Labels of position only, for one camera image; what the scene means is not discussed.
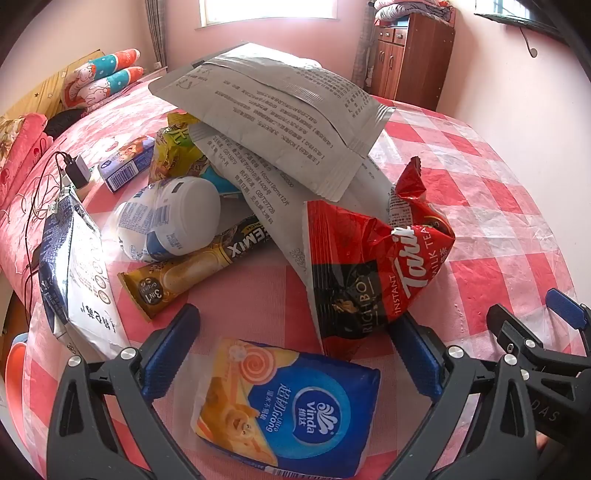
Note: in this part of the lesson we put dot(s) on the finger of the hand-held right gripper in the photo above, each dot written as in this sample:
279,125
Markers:
512,330
565,307

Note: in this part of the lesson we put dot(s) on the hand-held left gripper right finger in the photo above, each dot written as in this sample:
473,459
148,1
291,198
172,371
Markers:
415,360

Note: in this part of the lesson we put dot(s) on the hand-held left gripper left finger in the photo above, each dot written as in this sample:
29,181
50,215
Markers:
168,344

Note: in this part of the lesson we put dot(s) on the cartoon bear tissue pack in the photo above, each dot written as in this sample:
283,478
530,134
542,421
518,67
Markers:
295,415

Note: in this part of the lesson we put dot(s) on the orange plastic basin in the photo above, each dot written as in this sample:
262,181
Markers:
14,378

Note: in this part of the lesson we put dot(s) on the grey printed foil packet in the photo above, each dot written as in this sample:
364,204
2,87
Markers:
272,203
277,106

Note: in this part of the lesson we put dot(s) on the gold coffee stick sachet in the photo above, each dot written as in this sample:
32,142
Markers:
184,272

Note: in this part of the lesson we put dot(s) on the white and navy bag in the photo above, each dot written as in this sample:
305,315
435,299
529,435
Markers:
83,277

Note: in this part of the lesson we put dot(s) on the red milk tea bag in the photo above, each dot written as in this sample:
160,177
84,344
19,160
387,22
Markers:
360,258

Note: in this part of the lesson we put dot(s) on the white plastic bottle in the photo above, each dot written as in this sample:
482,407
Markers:
184,207

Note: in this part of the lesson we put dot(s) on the red checked tablecloth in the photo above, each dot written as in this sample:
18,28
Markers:
485,184

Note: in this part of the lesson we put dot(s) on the blue plastic tub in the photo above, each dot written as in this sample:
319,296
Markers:
19,338

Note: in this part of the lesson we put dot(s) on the small blue carton box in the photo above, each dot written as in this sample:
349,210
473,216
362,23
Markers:
124,164

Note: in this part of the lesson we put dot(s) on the yellow snack packet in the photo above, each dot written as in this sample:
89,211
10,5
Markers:
171,157

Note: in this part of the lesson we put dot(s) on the black charger plug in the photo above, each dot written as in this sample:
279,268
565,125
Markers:
76,170

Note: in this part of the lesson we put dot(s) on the pink folded blanket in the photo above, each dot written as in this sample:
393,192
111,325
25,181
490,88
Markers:
23,175

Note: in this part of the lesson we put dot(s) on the pink bed cover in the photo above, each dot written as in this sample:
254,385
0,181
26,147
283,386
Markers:
106,120

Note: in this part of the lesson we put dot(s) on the black cloth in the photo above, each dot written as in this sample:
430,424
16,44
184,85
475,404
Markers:
64,122

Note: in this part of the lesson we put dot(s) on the floral pillow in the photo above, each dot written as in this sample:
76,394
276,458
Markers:
10,134

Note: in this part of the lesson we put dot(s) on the pale bedside table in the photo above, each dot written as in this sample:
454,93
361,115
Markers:
158,71

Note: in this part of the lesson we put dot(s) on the yellow wooden headboard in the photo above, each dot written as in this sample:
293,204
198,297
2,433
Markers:
41,90

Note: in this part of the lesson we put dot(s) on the brown wooden cabinet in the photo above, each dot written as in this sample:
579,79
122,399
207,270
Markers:
415,60

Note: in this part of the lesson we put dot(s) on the grey patterned curtain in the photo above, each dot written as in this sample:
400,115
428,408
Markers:
159,32
364,41

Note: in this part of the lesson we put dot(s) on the stack of folded quilts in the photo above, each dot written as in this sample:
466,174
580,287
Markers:
411,11

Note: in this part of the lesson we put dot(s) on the bright window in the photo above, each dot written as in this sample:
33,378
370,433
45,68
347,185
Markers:
268,11

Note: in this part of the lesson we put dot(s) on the black wall television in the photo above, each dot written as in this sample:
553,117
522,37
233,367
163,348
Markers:
521,23

